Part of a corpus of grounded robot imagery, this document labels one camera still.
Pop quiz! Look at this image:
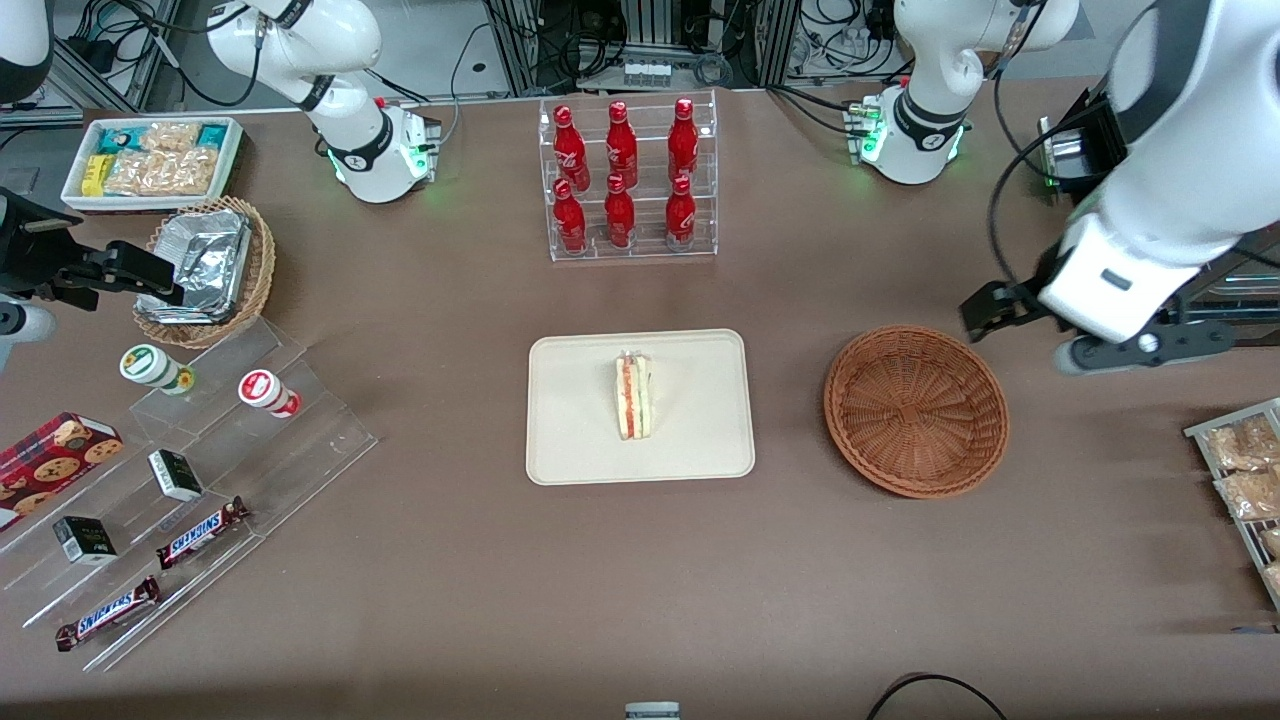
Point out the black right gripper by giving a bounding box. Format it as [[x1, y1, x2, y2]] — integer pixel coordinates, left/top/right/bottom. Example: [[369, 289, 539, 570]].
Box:
[[0, 190, 187, 311]]

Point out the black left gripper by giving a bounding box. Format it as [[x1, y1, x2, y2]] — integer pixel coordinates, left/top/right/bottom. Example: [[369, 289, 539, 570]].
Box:
[[960, 248, 1067, 343]]

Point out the triangle sandwich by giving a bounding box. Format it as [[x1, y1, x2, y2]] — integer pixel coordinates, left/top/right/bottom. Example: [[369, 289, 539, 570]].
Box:
[[614, 349, 655, 442]]

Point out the white rectangular snack tray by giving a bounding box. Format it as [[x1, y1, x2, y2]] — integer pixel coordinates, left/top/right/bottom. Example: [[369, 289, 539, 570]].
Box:
[[60, 117, 245, 214]]

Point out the round brown wicker basket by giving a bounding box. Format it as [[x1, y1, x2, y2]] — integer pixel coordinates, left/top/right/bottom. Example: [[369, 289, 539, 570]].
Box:
[[823, 325, 1010, 500]]

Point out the light woven wicker basket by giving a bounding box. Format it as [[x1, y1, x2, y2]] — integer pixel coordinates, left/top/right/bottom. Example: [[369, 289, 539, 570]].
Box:
[[133, 196, 277, 350]]

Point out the cream rectangular tray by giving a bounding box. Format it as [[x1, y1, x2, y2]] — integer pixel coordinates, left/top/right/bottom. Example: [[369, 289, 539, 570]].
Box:
[[526, 329, 756, 487]]

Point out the silver foil container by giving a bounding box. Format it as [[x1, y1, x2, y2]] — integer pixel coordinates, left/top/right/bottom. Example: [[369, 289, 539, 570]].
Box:
[[152, 209, 252, 296], [136, 285, 229, 325]]

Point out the green lid snack cup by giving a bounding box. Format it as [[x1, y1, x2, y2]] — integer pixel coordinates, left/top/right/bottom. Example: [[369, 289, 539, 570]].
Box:
[[119, 344, 197, 395]]

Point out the clear cracker bag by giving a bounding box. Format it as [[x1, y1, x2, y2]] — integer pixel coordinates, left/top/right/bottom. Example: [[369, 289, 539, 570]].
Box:
[[160, 148, 219, 197], [140, 121, 203, 154], [103, 150, 163, 197]]

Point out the red lid snack cup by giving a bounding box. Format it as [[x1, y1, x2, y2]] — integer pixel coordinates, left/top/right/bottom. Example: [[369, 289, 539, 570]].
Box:
[[237, 369, 302, 419]]

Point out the red tartan cookie box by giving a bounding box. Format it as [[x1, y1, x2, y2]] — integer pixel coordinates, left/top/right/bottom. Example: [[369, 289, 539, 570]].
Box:
[[0, 411, 125, 532]]

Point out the small black carton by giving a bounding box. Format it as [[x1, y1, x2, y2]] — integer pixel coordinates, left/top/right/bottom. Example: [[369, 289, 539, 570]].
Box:
[[147, 449, 205, 503], [52, 515, 119, 565]]

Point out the aluminium profile strut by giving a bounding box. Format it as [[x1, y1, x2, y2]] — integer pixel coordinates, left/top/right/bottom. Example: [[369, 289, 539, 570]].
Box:
[[45, 0, 186, 114]]

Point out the black steel kitchen appliance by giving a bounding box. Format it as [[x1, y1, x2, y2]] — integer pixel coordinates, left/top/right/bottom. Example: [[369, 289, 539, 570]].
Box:
[[1038, 85, 1280, 349]]

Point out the clear acrylic stepped display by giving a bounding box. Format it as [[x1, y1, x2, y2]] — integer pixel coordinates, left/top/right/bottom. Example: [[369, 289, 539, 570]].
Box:
[[0, 318, 380, 674]]

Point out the Snickers chocolate bar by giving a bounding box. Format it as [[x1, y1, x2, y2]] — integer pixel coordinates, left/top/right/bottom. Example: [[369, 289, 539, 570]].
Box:
[[156, 496, 250, 570], [54, 576, 162, 653]]

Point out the red Coca-Cola bottle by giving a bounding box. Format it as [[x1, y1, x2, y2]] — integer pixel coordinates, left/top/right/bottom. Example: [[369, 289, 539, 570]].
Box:
[[553, 105, 591, 193], [604, 174, 636, 249], [668, 97, 700, 183], [665, 175, 697, 251], [553, 178, 588, 254], [606, 100, 639, 189]]

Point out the clear acrylic bottle rack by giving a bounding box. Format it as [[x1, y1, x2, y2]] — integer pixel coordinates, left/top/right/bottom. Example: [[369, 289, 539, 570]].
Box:
[[538, 88, 719, 263]]

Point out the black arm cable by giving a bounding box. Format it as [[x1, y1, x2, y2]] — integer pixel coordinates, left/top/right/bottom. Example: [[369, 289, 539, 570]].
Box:
[[986, 0, 1166, 293]]

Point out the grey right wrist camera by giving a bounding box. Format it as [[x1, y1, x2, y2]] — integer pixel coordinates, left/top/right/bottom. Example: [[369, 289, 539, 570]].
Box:
[[0, 300, 57, 373]]

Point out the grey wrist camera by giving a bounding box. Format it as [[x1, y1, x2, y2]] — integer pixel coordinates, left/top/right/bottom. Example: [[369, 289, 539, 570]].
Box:
[[1054, 317, 1237, 378], [0, 300, 57, 373]]

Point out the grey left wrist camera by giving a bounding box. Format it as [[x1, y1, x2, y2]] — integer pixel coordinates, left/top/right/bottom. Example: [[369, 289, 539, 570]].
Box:
[[1054, 317, 1237, 378]]

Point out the aluminium profile frame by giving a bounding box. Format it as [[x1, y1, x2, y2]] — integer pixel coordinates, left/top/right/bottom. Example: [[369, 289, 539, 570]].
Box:
[[478, 0, 803, 97]]

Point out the grey wire rack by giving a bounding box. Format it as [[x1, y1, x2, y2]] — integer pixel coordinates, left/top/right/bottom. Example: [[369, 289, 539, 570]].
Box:
[[1184, 397, 1280, 612]]

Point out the black looped cable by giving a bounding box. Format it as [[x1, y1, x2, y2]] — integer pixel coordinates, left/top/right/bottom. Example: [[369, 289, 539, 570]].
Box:
[[865, 673, 1011, 720]]

